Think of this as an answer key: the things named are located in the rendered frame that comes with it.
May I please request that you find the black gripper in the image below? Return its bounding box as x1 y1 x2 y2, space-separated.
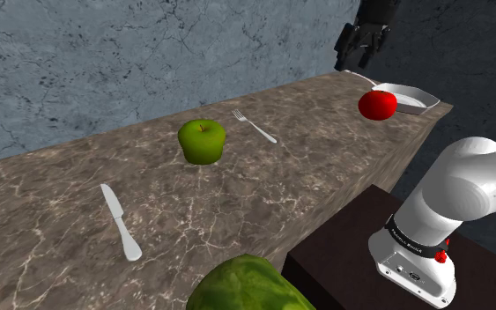
333 0 402 72

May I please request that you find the red tomato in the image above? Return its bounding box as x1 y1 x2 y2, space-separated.
357 90 399 122

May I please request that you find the green watermelon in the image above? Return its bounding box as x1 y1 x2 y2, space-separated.
185 253 317 310

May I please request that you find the green apple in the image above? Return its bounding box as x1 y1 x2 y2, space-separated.
176 118 227 166

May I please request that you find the silver fork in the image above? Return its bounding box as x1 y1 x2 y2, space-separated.
231 108 278 145

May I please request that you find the white rectangular dish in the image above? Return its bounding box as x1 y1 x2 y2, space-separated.
370 82 441 116

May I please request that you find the silver table knife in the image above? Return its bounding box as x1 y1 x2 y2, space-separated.
100 182 144 262

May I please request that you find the dark robot stand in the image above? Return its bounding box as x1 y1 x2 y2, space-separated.
280 184 496 310

